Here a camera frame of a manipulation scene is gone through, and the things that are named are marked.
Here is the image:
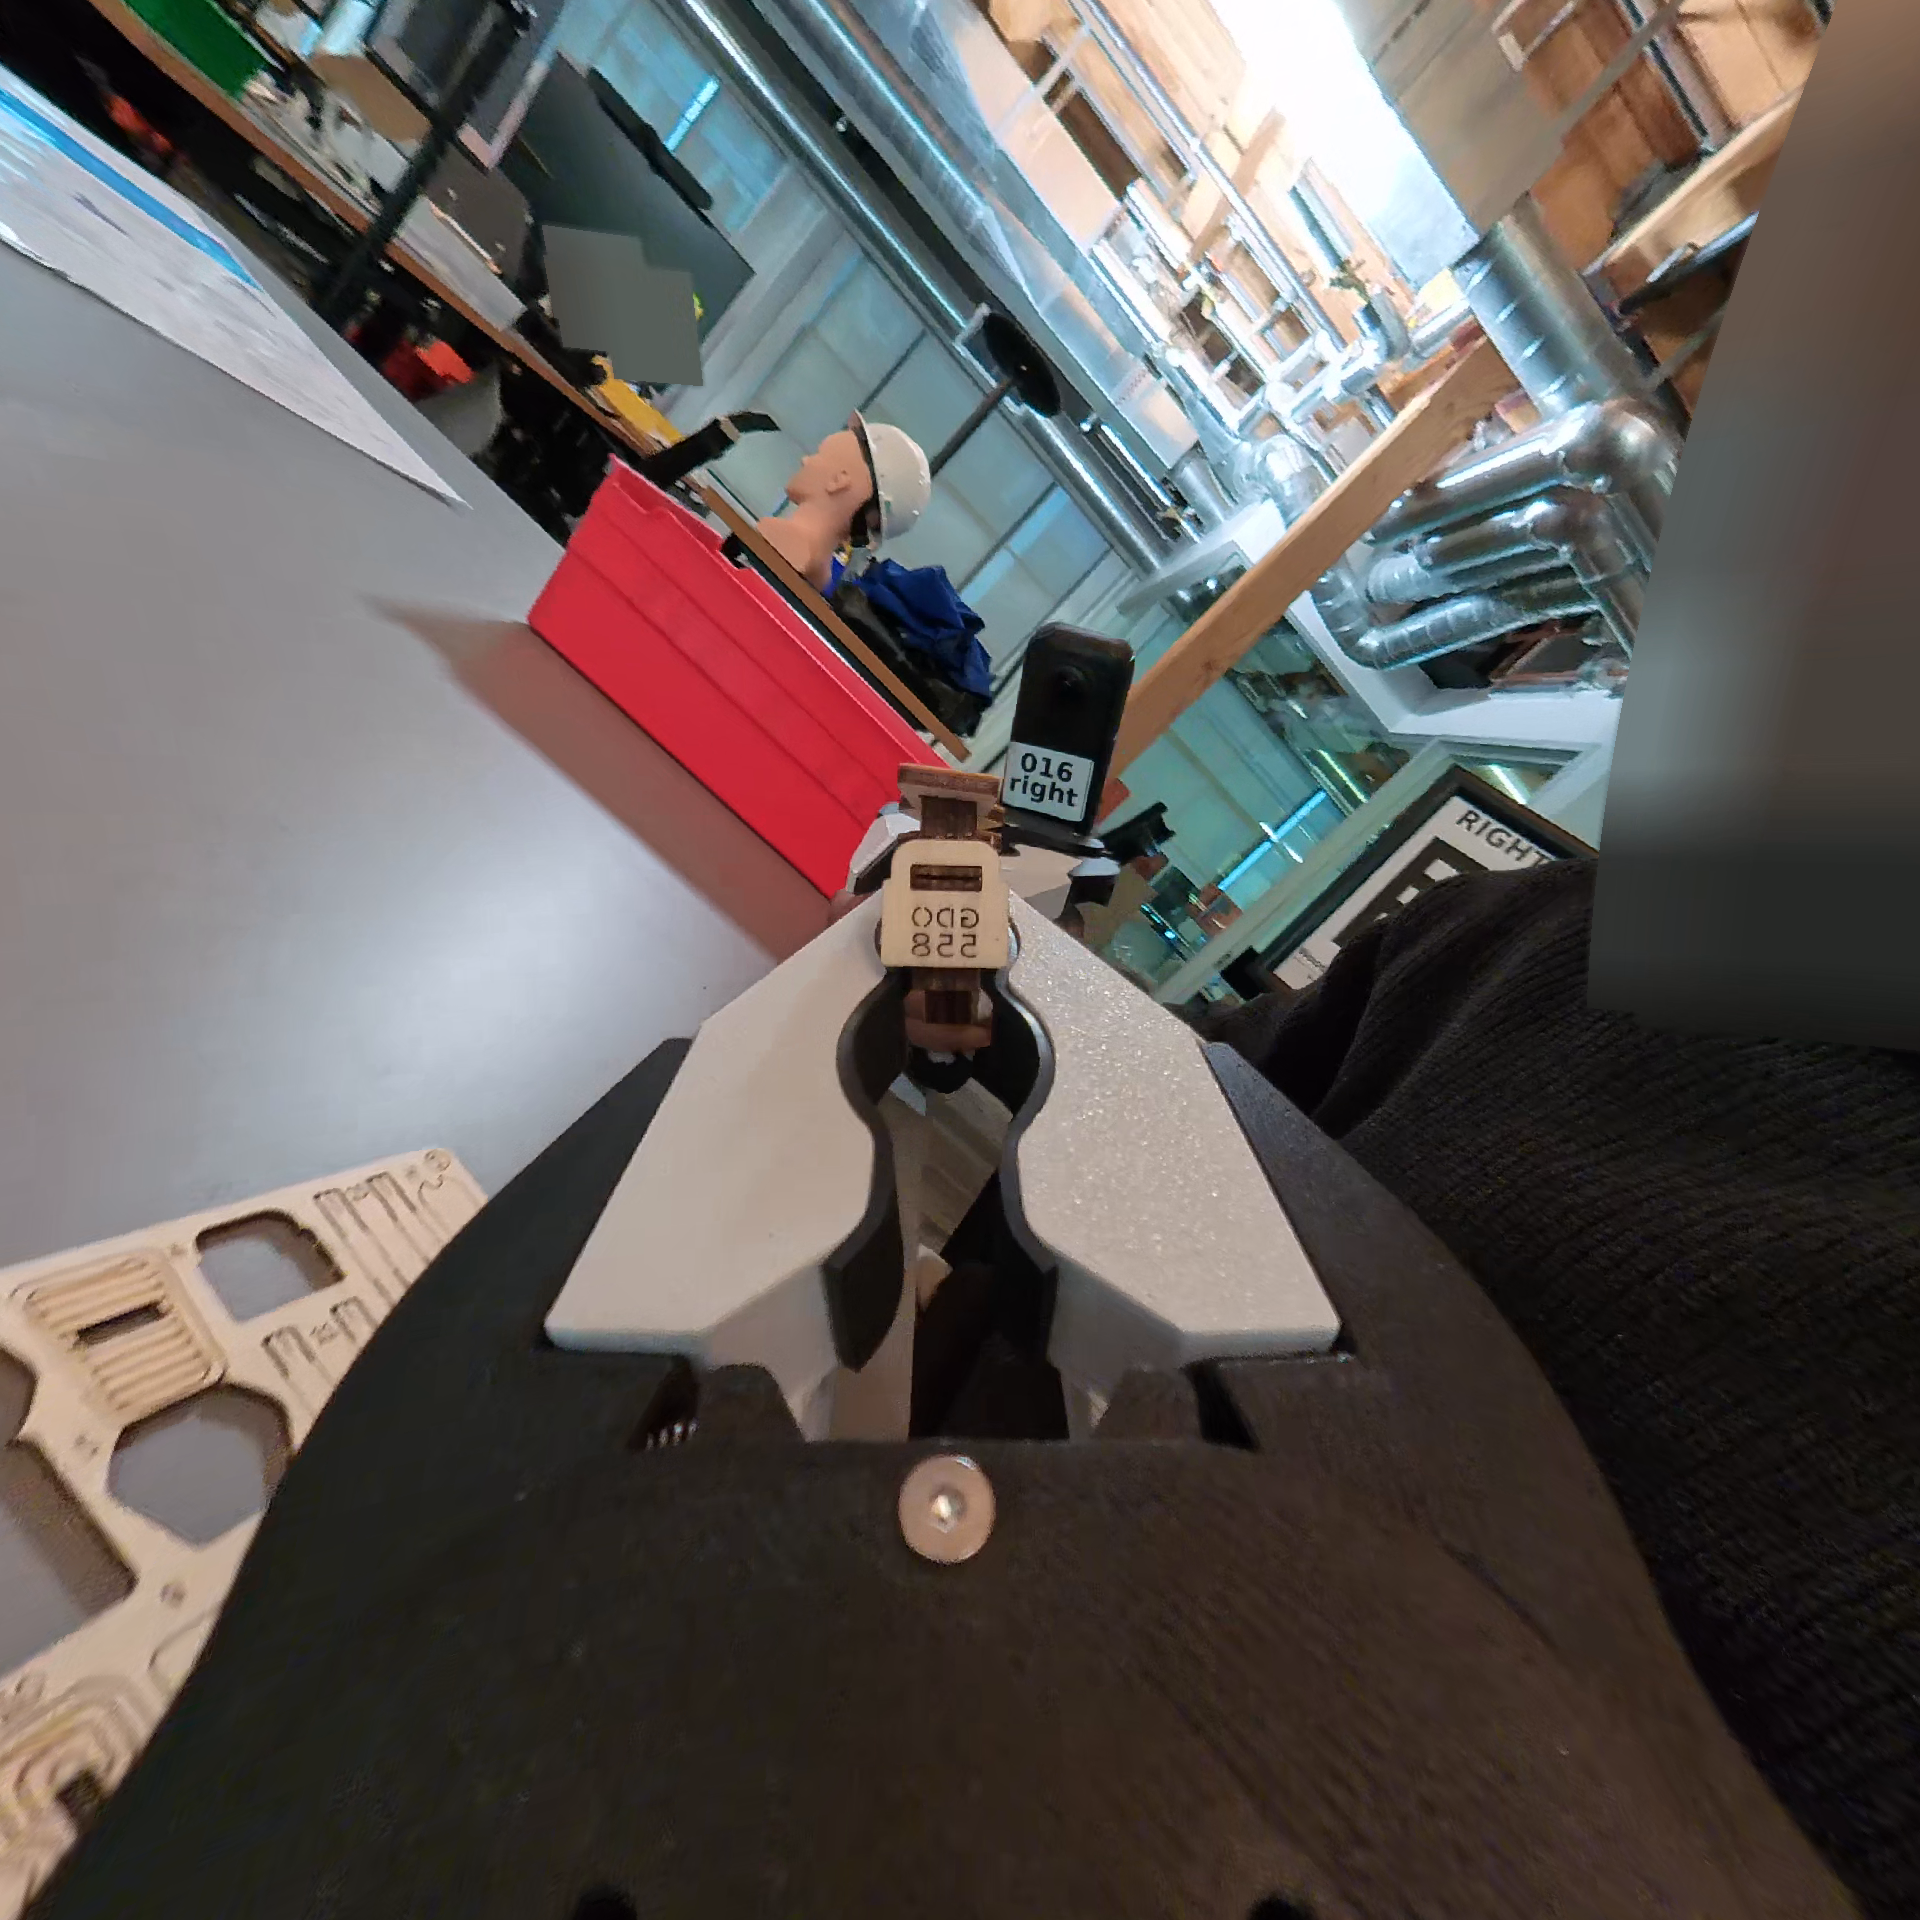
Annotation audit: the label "wooden ceiling beam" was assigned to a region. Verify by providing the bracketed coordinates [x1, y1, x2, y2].
[1103, 336, 1519, 798]

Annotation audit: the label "mannequin head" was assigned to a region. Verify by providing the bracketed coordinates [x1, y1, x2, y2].
[754, 428, 887, 595]

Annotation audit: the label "blue jacket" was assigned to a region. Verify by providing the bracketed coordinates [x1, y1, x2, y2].
[829, 551, 997, 741]

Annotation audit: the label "black monitor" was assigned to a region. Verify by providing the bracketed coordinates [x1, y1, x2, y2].
[503, 59, 757, 388]

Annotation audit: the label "black framed sign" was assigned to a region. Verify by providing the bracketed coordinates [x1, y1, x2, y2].
[1276, 765, 1604, 993]

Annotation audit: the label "blue and white printed sheet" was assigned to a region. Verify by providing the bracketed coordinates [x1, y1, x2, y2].
[0, 67, 473, 511]

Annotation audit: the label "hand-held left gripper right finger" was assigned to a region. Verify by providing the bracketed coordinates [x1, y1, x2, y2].
[984, 885, 1341, 1440]

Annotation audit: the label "small laser-cut wooden piece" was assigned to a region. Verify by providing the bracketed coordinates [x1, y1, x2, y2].
[881, 760, 1011, 1086]

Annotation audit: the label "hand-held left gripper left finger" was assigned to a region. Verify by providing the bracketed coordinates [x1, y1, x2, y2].
[545, 907, 906, 1445]

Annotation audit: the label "white hard hat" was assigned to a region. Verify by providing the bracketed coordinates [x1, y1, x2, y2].
[848, 408, 937, 542]

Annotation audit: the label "single wooden puzzle sheet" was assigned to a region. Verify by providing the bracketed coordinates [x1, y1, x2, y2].
[0, 1147, 491, 1912]

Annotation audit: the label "black disc lamp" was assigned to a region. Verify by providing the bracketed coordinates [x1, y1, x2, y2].
[937, 304, 1064, 467]

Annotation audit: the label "grey desk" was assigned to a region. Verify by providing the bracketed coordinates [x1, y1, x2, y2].
[0, 240, 904, 1665]

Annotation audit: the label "red plastic bin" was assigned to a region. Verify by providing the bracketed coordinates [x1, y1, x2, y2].
[527, 455, 964, 902]

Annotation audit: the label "metal ventilation ducts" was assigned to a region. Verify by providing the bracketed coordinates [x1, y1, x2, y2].
[1289, 195, 1689, 684]

